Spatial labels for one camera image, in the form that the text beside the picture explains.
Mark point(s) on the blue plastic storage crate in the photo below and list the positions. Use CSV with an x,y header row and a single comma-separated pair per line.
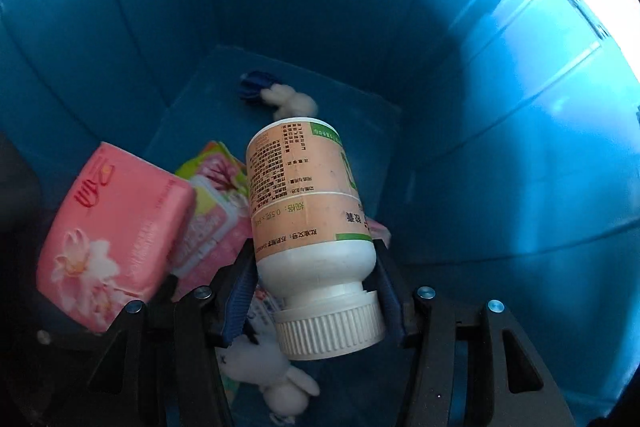
x,y
475,132

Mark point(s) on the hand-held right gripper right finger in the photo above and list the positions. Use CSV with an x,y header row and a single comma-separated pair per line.
x,y
392,302

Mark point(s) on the white medicine bottle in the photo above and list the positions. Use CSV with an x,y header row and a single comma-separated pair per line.
x,y
305,207

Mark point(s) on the small white bunny plush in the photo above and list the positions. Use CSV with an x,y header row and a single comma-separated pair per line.
x,y
270,377
292,103

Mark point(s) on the green pink floral wipes pack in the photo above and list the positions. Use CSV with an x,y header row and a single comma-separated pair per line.
x,y
215,202

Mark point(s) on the pink floral tissue pack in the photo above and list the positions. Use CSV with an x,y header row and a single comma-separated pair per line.
x,y
110,232

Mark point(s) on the white wipe packet blue print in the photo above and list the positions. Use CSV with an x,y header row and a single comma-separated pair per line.
x,y
264,307

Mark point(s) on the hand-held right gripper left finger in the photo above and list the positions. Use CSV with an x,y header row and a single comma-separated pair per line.
x,y
239,297

